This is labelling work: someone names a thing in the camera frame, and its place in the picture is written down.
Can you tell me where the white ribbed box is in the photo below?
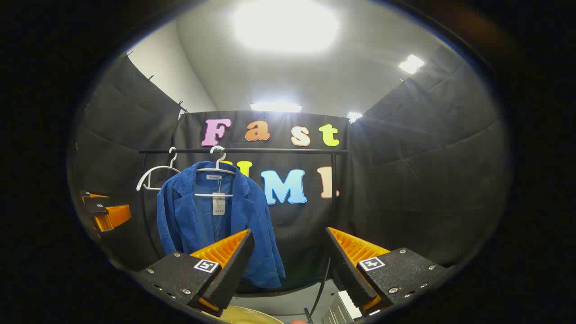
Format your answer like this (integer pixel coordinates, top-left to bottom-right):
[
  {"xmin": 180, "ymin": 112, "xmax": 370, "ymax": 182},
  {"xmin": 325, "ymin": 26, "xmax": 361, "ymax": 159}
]
[{"xmin": 322, "ymin": 290, "xmax": 363, "ymax": 324}]

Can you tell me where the black metal clothes rack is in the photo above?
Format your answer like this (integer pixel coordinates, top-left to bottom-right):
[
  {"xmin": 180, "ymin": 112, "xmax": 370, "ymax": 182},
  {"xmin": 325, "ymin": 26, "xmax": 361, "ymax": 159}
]
[{"xmin": 139, "ymin": 148, "xmax": 350, "ymax": 270}]

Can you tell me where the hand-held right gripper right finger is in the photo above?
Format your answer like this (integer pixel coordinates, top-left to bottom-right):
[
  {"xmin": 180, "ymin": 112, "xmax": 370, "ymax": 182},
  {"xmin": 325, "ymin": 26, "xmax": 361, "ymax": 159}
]
[{"xmin": 325, "ymin": 227, "xmax": 447, "ymax": 319}]

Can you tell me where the white plastic clothes hanger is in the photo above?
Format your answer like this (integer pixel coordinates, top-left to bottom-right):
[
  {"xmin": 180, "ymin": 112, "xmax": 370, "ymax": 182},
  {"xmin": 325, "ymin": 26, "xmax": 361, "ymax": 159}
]
[
  {"xmin": 136, "ymin": 147, "xmax": 181, "ymax": 192},
  {"xmin": 194, "ymin": 145, "xmax": 237, "ymax": 198}
]

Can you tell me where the cream round laundry hamper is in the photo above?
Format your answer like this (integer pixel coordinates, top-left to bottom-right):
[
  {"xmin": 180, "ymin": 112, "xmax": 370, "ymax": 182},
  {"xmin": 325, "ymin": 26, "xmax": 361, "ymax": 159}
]
[{"xmin": 218, "ymin": 305, "xmax": 285, "ymax": 324}]

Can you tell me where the blue corduroy jacket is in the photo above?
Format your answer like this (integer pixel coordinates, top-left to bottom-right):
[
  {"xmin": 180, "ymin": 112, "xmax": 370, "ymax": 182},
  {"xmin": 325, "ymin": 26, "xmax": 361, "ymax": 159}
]
[{"xmin": 157, "ymin": 161, "xmax": 286, "ymax": 289}]

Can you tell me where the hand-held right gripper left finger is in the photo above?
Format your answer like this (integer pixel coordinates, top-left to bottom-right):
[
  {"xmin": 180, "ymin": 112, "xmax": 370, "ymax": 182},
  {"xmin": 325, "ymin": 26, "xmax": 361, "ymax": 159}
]
[{"xmin": 134, "ymin": 229, "xmax": 256, "ymax": 318}]

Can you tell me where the black cable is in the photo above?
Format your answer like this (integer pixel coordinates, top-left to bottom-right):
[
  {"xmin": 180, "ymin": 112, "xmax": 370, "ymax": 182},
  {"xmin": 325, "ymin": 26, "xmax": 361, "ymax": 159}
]
[{"xmin": 304, "ymin": 256, "xmax": 332, "ymax": 324}]

